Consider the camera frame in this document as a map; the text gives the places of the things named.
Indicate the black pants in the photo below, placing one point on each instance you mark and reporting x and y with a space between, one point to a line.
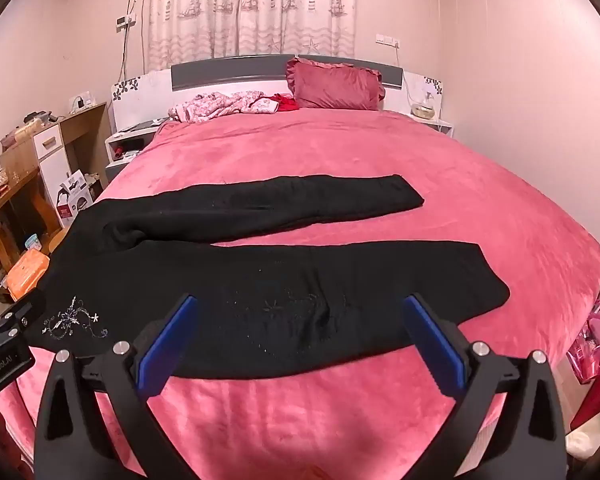
280 310

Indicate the wooden desk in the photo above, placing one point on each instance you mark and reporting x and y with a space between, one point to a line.
87 130

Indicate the wooden side table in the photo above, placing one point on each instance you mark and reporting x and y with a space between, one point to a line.
15 195

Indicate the red garment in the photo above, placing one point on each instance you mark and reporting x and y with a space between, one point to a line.
286 103

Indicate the white nightstand with lamp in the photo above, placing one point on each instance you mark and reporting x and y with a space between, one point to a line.
437 124

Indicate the pink plush blanket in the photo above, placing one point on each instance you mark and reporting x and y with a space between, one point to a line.
330 150

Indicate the orange plastic box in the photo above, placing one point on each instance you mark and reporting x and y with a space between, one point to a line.
27 270

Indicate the ship print curtain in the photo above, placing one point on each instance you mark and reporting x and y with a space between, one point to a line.
250 10

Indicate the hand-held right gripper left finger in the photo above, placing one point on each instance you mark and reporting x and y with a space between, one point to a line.
167 345

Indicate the pink gift bag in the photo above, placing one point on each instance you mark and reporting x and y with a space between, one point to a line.
592 345

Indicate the white open nightstand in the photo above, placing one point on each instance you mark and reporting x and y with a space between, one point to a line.
130 137

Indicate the white and grey headboard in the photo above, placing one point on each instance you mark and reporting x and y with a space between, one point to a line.
205 72

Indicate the white drawer cabinet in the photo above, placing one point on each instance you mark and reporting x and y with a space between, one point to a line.
47 145

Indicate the white wall socket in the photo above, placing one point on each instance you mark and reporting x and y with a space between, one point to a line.
386 39

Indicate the white cardboard box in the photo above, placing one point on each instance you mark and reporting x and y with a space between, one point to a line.
70 197

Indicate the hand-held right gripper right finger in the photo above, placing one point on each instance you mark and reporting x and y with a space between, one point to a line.
437 347

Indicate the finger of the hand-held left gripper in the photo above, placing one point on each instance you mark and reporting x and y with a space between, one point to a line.
25 307

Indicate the pink floral garment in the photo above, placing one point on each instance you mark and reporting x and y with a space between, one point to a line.
215 105

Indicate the dark pink ruffled pillow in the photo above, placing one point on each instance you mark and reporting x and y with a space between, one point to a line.
335 85

